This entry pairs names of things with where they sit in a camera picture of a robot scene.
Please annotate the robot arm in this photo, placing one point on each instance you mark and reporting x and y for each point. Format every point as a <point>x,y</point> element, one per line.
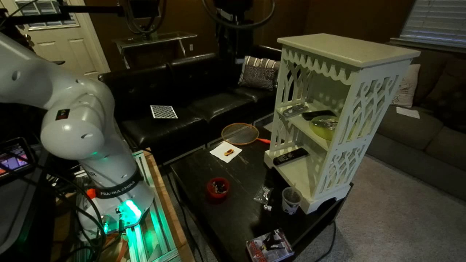
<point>80,123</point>

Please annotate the large black remote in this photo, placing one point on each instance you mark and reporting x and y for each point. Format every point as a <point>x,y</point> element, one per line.
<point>291,156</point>

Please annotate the grey remote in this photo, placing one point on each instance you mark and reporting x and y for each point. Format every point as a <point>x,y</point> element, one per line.
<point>295,110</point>

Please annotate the slim black remote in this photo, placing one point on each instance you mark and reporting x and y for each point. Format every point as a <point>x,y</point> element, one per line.
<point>318,114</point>

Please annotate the white carved shelf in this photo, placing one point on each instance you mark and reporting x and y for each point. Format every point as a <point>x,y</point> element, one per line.
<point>346,51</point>

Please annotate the orange badminton racket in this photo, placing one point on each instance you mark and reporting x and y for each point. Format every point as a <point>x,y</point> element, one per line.
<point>240,134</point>

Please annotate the small orange toy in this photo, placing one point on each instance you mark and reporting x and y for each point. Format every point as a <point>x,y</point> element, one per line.
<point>229,152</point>

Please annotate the white napkin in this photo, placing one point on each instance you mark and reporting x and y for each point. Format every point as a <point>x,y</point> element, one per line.
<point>218,153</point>

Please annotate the dark patterned pillow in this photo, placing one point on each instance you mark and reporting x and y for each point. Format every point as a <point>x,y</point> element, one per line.
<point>259,77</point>

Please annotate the black leather sofa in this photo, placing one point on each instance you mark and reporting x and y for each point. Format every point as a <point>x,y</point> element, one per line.
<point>189,87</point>

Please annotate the red bowl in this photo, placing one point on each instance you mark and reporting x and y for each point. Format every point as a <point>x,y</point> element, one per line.
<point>211,193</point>

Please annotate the clear plastic bag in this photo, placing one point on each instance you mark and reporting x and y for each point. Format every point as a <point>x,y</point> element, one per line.
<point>263,194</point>

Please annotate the checkerboard calibration board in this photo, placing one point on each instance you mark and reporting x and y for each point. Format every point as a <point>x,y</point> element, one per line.
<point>164,111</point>

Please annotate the striped pillow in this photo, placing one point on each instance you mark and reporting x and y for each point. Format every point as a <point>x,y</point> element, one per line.
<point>262,62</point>

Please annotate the yellow-green plate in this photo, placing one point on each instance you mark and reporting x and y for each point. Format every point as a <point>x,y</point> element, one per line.
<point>322,133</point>

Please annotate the paper cup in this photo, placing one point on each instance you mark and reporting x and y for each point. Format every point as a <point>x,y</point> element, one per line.
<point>291,203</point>

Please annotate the silver wrapper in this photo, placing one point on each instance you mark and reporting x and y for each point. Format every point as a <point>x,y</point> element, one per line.
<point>329,123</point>

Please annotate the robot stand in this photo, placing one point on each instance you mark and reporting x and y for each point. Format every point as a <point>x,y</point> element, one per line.
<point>165,218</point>

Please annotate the glass console table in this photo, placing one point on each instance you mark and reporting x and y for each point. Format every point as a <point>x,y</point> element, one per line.
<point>156,38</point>

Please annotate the magazine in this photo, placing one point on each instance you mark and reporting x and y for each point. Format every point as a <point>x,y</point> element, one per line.
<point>269,245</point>

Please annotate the sheet of white paper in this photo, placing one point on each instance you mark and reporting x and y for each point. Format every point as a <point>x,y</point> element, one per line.
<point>407,112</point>

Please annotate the grey sofa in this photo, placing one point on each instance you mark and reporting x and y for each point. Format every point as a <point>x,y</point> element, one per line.
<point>411,145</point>

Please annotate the white pillow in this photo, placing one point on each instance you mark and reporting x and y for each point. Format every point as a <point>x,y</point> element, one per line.
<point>407,87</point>

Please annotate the white door with window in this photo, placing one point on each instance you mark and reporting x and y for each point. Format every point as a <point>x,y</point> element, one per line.
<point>72,47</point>

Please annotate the window with blinds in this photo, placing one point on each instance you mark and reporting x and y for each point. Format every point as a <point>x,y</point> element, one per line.
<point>437,22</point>

